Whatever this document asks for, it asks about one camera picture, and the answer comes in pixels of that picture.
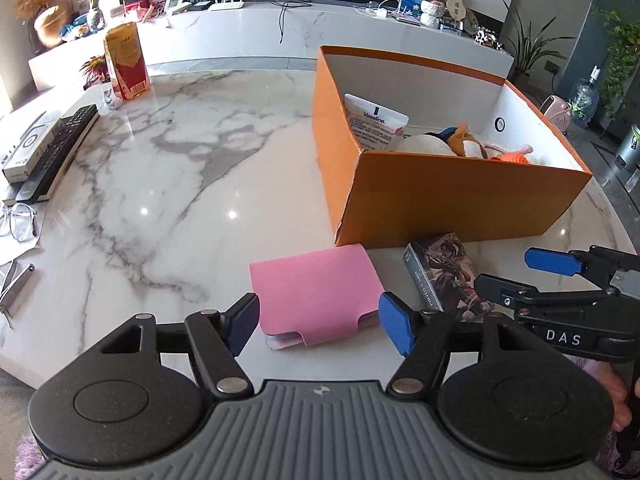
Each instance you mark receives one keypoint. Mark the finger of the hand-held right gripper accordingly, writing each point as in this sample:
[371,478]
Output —
[550,261]
[505,292]

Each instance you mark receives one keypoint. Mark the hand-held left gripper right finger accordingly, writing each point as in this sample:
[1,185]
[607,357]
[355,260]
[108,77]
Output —
[397,322]

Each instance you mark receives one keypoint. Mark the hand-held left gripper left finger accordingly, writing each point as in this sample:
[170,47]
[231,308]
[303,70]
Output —
[245,320]

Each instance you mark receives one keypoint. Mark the dark printed card box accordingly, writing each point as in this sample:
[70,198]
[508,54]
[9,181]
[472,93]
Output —
[445,270]

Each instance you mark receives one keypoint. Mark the pink sticky note pad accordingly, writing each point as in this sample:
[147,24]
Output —
[315,290]

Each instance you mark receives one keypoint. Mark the orange cardboard box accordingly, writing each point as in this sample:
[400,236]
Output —
[450,200]

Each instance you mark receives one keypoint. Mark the fox plush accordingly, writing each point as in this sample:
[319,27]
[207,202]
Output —
[460,137]

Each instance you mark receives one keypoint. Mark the person's right hand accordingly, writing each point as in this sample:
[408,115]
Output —
[619,400]

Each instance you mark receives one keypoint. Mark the orange knitted toy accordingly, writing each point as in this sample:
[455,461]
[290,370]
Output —
[515,159]

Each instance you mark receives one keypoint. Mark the white pink knitted bunny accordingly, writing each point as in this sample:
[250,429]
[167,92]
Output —
[515,149]

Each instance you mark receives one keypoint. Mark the lilac fuzzy clothing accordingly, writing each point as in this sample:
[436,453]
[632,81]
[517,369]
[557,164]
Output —
[612,455]

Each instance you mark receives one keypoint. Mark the grey trash can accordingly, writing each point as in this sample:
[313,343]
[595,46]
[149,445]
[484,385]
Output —
[629,147]

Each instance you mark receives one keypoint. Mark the clear water jug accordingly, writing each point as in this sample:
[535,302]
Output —
[585,97]

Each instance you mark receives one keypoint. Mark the white lotion tube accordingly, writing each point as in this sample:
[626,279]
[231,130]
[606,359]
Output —
[375,125]

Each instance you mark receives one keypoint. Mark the climbing green plant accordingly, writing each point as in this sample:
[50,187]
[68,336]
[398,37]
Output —
[622,60]

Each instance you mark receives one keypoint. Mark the tall green potted plant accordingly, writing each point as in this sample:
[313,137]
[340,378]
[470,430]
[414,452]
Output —
[530,45]

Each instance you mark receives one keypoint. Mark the cow pattern ornament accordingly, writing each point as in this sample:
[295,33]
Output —
[487,39]

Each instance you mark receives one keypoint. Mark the silver metal clip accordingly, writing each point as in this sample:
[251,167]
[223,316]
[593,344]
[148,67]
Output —
[12,285]

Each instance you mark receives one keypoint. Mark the eyeglasses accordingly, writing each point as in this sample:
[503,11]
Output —
[17,220]

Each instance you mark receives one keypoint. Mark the black remote control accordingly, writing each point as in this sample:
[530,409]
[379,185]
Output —
[60,150]

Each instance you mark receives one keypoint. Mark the small clear glass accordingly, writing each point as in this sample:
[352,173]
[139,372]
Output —
[109,96]

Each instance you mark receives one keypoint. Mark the silver remote control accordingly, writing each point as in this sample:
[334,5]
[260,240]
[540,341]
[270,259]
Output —
[27,150]

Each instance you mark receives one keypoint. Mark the white marble tv cabinet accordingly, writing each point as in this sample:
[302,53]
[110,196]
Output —
[240,35]

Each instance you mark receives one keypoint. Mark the red yellow carton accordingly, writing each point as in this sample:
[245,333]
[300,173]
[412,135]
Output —
[125,60]

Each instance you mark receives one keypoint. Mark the small red potted plant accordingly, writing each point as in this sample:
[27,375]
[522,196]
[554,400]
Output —
[95,70]

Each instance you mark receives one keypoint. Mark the white desk clock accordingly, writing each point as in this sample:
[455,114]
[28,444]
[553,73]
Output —
[176,6]

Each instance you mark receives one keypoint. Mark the blue toy figure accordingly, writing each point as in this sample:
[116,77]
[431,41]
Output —
[75,27]

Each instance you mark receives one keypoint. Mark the round tan vase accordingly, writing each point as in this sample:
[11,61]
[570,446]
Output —
[50,27]

